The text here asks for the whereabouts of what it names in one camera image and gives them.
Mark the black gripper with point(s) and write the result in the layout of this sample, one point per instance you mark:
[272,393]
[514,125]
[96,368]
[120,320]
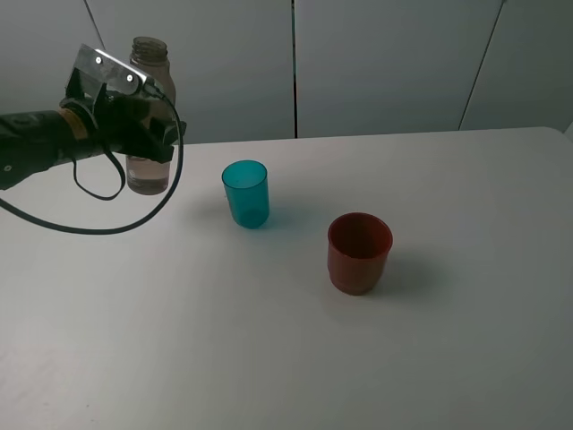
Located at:
[114,120]

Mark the clear brown plastic bottle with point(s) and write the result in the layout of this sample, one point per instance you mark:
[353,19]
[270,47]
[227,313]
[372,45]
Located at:
[150,55]

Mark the teal translucent plastic cup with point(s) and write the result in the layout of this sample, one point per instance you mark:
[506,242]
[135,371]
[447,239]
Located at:
[247,192]

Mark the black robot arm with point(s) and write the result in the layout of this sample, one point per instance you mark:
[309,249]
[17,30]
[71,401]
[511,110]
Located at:
[34,142]

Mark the red plastic cup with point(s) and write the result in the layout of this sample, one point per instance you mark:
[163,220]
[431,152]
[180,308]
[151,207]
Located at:
[358,248]

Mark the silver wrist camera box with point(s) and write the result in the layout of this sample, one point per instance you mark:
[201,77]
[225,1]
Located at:
[97,67]

